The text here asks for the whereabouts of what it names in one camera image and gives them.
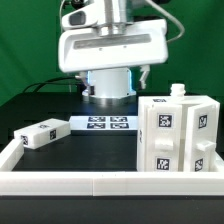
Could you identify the white door panel with knob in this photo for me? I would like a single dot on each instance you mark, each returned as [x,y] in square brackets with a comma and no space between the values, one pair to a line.
[164,118]

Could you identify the white U-shaped fence frame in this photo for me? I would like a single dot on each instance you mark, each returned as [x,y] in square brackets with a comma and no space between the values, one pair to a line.
[102,183]

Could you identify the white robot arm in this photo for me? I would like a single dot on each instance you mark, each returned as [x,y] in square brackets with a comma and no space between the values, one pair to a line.
[109,85]

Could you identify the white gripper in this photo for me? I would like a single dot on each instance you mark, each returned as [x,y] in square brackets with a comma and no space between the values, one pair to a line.
[144,43]

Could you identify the white marker base plate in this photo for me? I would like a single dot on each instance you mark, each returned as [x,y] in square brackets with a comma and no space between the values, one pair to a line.
[109,123]

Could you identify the white cabinet body box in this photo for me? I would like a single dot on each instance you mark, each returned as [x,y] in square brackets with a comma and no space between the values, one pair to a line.
[187,101]

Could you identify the white cabinet top block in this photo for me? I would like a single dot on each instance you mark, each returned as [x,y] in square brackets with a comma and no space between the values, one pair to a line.
[42,133]

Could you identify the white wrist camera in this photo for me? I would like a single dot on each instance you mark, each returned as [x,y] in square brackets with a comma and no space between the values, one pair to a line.
[82,18]

